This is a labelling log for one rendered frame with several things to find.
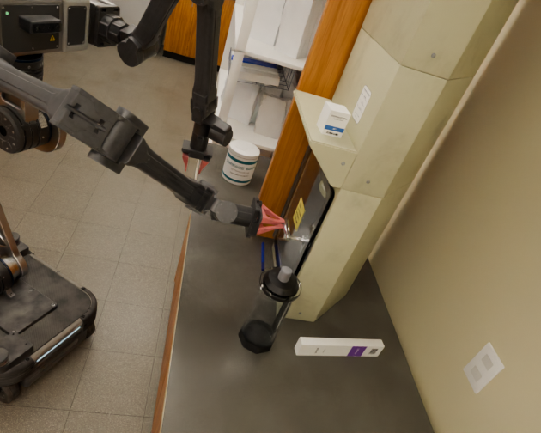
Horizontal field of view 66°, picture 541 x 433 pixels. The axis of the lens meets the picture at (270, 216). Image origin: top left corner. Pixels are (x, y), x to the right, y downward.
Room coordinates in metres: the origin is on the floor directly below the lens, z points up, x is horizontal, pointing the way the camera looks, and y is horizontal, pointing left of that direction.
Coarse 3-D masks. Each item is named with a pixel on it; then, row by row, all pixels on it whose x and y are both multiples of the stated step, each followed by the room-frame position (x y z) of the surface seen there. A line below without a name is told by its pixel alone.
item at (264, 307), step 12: (264, 288) 0.74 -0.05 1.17; (300, 288) 0.79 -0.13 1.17; (264, 300) 0.74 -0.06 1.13; (276, 300) 0.73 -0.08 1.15; (252, 312) 0.76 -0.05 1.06; (264, 312) 0.74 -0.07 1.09; (276, 312) 0.74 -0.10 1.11; (252, 324) 0.74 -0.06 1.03; (264, 324) 0.74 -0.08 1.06; (276, 324) 0.75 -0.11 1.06; (252, 336) 0.74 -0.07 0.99; (264, 336) 0.74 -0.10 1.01
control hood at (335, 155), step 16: (304, 96) 1.13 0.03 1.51; (304, 112) 1.01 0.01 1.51; (320, 112) 1.06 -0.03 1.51; (304, 128) 0.94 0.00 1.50; (320, 144) 0.87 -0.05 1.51; (336, 144) 0.89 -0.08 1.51; (352, 144) 0.92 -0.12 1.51; (320, 160) 0.87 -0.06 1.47; (336, 160) 0.88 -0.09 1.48; (352, 160) 0.89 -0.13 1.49; (336, 176) 0.88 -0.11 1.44
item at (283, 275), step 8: (272, 272) 0.79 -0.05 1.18; (280, 272) 0.78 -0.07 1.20; (288, 272) 0.77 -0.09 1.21; (264, 280) 0.76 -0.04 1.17; (272, 280) 0.76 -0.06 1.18; (280, 280) 0.77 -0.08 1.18; (288, 280) 0.78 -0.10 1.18; (296, 280) 0.79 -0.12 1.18; (272, 288) 0.74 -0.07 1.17; (280, 288) 0.75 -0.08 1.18; (288, 288) 0.76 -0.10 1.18; (296, 288) 0.77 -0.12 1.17
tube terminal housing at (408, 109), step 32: (352, 64) 1.15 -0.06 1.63; (384, 64) 0.96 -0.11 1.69; (352, 96) 1.06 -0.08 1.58; (384, 96) 0.89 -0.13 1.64; (416, 96) 0.91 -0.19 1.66; (448, 96) 0.99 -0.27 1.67; (352, 128) 0.98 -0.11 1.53; (384, 128) 0.90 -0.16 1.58; (416, 128) 0.92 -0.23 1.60; (384, 160) 0.91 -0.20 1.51; (416, 160) 1.02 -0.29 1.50; (352, 192) 0.90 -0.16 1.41; (384, 192) 0.92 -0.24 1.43; (352, 224) 0.91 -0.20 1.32; (384, 224) 1.06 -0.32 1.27; (320, 256) 0.90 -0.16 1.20; (352, 256) 0.94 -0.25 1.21; (320, 288) 0.91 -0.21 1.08
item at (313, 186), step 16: (304, 176) 1.13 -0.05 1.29; (320, 176) 1.00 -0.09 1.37; (304, 192) 1.07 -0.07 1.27; (320, 192) 0.96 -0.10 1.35; (288, 208) 1.16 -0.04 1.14; (304, 208) 1.02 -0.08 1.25; (320, 208) 0.91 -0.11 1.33; (304, 224) 0.97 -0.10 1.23; (304, 240) 0.92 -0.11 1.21; (288, 256) 0.99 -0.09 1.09; (304, 256) 0.90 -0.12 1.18
